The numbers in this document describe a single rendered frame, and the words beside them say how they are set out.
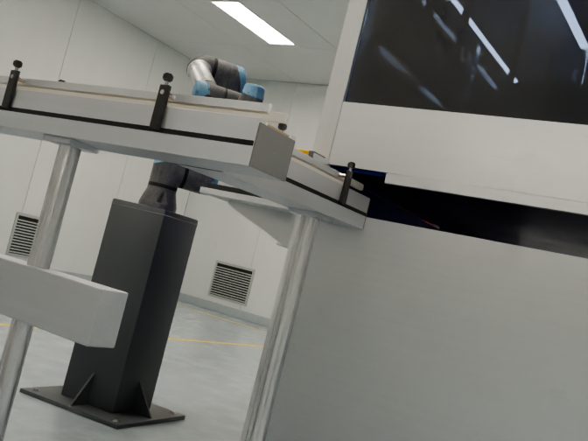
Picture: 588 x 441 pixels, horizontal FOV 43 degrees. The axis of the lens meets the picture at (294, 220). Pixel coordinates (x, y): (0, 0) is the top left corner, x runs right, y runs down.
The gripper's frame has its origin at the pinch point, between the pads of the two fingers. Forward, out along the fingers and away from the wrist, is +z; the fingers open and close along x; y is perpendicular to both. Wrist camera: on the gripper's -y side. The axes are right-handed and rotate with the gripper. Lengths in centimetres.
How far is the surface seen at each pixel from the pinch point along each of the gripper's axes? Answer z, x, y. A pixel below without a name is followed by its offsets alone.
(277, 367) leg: 49, -33, 58
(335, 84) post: -34, -12, 41
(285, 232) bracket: 12.1, -2.5, 30.3
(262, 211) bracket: 7.0, -2.5, 19.8
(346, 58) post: -43, -12, 43
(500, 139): -23, -12, 95
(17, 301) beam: 45, -92, 25
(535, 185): -12, -12, 107
